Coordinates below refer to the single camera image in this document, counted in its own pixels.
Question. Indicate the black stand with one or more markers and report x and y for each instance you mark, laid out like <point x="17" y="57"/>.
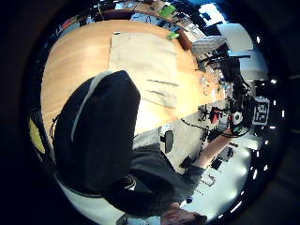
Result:
<point x="226" y="64"/>

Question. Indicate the brown box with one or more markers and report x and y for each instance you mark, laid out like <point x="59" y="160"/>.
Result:
<point x="185" y="40"/>

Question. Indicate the white board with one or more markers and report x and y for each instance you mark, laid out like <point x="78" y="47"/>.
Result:
<point x="235" y="37"/>

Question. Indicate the the person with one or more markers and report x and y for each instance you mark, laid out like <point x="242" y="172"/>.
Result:
<point x="150" y="178"/>

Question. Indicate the green sheet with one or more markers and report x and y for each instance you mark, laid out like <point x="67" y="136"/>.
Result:
<point x="167" y="11"/>

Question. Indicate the yellow object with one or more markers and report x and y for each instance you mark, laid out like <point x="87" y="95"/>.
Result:
<point x="37" y="136"/>

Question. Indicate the beige cloth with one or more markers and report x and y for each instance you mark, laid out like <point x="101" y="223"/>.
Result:
<point x="143" y="62"/>

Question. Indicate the red tool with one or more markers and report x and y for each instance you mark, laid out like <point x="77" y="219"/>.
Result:
<point x="214" y="115"/>

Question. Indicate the black clip-on device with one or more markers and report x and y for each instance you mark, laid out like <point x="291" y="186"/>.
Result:
<point x="168" y="141"/>

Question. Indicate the small green object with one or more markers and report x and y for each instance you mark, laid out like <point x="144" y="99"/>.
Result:
<point x="172" y="35"/>

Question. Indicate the white marker cube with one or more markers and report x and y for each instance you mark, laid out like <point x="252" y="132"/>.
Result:
<point x="261" y="111"/>

